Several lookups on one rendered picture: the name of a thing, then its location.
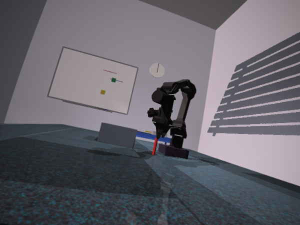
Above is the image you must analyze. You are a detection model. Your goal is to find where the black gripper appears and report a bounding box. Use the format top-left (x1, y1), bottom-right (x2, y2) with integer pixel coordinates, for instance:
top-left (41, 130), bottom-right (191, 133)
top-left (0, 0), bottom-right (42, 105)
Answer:
top-left (152, 105), bottom-right (173, 139)

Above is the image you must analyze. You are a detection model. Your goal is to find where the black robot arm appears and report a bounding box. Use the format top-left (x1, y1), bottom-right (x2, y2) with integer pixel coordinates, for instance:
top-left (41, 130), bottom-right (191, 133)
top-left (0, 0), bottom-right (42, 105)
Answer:
top-left (147, 79), bottom-right (196, 149)

